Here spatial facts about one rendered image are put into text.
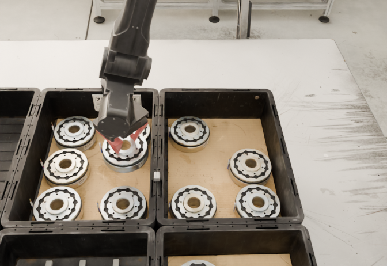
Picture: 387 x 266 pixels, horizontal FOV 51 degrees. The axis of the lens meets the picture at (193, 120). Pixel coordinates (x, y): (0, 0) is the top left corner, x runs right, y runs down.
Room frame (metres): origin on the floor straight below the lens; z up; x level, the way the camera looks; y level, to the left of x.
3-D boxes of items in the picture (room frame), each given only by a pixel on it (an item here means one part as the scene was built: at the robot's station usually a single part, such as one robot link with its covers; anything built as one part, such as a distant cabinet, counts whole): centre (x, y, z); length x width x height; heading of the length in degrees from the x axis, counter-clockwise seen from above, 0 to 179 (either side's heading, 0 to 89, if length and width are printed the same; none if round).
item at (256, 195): (0.50, -0.16, 0.86); 0.05 x 0.05 x 0.01
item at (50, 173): (0.57, 0.30, 0.86); 0.10 x 0.10 x 0.01
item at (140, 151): (0.58, 0.15, 0.93); 0.10 x 0.10 x 0.01
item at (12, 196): (0.58, 0.23, 0.92); 0.40 x 0.30 x 0.02; 5
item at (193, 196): (0.49, -0.01, 0.86); 0.05 x 0.05 x 0.01
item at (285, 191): (0.60, -0.07, 0.87); 0.40 x 0.30 x 0.11; 5
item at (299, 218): (0.60, -0.07, 0.92); 0.40 x 0.30 x 0.02; 5
